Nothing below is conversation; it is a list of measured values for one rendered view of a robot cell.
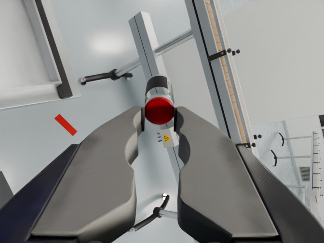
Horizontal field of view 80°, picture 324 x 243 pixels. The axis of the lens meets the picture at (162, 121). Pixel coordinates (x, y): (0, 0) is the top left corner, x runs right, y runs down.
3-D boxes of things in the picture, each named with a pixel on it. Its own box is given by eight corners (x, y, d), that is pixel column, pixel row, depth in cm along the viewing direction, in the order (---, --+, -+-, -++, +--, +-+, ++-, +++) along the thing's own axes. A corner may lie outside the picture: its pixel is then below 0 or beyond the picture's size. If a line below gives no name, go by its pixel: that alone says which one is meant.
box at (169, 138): (158, 130, 124) (169, 128, 118) (163, 128, 128) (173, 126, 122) (163, 148, 125) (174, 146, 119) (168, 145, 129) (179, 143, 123)
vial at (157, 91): (172, 73, 16) (176, 95, 13) (171, 97, 17) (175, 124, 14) (146, 73, 16) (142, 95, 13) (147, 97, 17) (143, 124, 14)
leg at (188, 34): (105, 71, 148) (191, 20, 98) (114, 70, 155) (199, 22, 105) (109, 82, 148) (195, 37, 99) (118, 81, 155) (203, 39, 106)
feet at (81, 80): (75, 76, 137) (86, 70, 128) (128, 72, 175) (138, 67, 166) (79, 87, 138) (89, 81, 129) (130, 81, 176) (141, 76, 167)
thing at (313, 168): (310, 204, 312) (323, 205, 302) (308, 195, 311) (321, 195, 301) (312, 135, 587) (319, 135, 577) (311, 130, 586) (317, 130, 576)
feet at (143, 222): (125, 225, 147) (137, 228, 138) (164, 191, 185) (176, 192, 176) (128, 235, 147) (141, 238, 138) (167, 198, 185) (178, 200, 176)
